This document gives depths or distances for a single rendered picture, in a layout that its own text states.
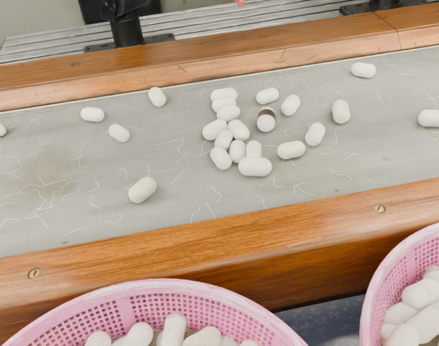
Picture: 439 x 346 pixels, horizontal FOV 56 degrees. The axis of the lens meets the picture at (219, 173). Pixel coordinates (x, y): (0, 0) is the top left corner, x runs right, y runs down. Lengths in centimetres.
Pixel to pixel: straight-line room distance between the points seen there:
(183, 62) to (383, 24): 34
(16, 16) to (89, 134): 212
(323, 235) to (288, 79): 32
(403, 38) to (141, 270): 56
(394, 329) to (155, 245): 20
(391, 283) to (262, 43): 44
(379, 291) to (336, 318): 9
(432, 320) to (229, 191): 22
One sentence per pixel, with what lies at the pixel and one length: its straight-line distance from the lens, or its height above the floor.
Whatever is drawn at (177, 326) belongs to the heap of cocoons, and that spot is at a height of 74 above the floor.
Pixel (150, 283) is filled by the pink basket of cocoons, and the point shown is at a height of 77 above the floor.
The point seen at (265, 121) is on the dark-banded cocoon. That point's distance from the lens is 50.
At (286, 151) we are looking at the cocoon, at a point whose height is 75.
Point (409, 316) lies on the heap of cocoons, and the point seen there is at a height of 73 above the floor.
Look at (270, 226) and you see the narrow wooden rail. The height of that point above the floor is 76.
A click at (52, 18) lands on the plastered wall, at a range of 263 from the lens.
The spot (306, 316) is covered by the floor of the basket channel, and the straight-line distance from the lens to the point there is 42.
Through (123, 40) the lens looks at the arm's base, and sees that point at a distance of 92.
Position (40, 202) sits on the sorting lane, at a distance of 48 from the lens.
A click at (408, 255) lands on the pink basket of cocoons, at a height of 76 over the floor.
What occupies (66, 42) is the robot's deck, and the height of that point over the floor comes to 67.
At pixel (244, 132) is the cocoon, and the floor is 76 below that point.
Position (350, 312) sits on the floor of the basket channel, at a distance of 43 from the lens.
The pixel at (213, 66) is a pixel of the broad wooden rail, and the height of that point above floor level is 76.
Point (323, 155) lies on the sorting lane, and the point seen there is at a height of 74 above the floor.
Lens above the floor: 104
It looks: 41 degrees down
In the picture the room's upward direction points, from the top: 5 degrees counter-clockwise
